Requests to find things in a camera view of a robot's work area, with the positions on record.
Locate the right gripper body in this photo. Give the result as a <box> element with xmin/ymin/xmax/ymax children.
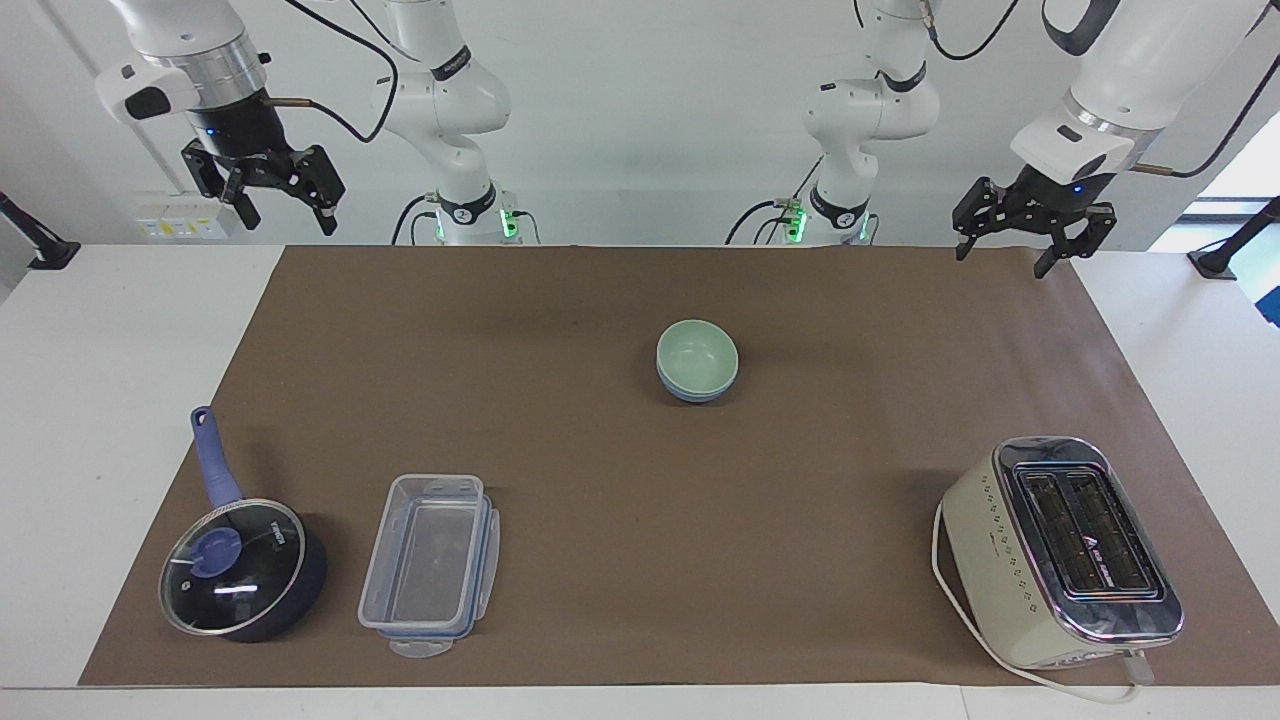
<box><xmin>186</xmin><ymin>91</ymin><xmax>294</xmax><ymax>170</ymax></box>

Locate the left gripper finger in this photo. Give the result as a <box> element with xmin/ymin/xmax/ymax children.
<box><xmin>1032</xmin><ymin>202</ymin><xmax>1117</xmax><ymax>280</ymax></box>
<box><xmin>951</xmin><ymin>177</ymin><xmax>1037</xmax><ymax>262</ymax></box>

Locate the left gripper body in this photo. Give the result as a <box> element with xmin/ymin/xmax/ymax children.
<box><xmin>1011</xmin><ymin>164</ymin><xmax>1117</xmax><ymax>217</ymax></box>

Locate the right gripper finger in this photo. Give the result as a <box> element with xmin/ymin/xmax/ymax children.
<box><xmin>181</xmin><ymin>139</ymin><xmax>264</xmax><ymax>232</ymax></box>
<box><xmin>261</xmin><ymin>145</ymin><xmax>347</xmax><ymax>238</ymax></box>

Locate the green bowl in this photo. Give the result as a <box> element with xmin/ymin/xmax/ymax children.
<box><xmin>656</xmin><ymin>319</ymin><xmax>740</xmax><ymax>394</ymax></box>

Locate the blue bowl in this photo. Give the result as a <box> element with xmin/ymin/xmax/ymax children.
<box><xmin>657</xmin><ymin>368</ymin><xmax>739</xmax><ymax>405</ymax></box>

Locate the black stand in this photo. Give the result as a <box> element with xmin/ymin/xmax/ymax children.
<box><xmin>0</xmin><ymin>190</ymin><xmax>82</xmax><ymax>272</ymax></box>
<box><xmin>1187</xmin><ymin>195</ymin><xmax>1280</xmax><ymax>280</ymax></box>

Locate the cream toaster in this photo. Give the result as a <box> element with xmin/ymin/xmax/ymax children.
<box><xmin>939</xmin><ymin>435</ymin><xmax>1186</xmax><ymax>672</ymax></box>

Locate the glass pot lid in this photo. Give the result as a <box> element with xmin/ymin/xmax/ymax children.
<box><xmin>158</xmin><ymin>497</ymin><xmax>307</xmax><ymax>637</ymax></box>

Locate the clear plastic container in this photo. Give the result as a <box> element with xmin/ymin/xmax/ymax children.
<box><xmin>357</xmin><ymin>473</ymin><xmax>492</xmax><ymax>638</ymax></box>

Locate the blue saucepan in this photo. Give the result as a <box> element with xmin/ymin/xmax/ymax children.
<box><xmin>158</xmin><ymin>405</ymin><xmax>329</xmax><ymax>644</ymax></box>

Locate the clear container lid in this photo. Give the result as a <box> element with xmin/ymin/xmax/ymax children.
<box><xmin>375</xmin><ymin>488</ymin><xmax>502</xmax><ymax>660</ymax></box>

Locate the white wall socket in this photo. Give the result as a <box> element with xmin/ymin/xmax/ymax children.
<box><xmin>134</xmin><ymin>193</ymin><xmax>227</xmax><ymax>242</ymax></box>

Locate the black cable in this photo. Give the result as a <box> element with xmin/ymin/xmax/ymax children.
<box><xmin>1133</xmin><ymin>58</ymin><xmax>1280</xmax><ymax>180</ymax></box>
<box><xmin>268</xmin><ymin>0</ymin><xmax>401</xmax><ymax>143</ymax></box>
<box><xmin>924</xmin><ymin>0</ymin><xmax>1022</xmax><ymax>62</ymax></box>
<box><xmin>725</xmin><ymin>199</ymin><xmax>801</xmax><ymax>247</ymax></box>
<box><xmin>391</xmin><ymin>194</ymin><xmax>442</xmax><ymax>247</ymax></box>

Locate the white toaster cable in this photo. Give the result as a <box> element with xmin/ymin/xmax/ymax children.
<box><xmin>931</xmin><ymin>499</ymin><xmax>1157</xmax><ymax>705</ymax></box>

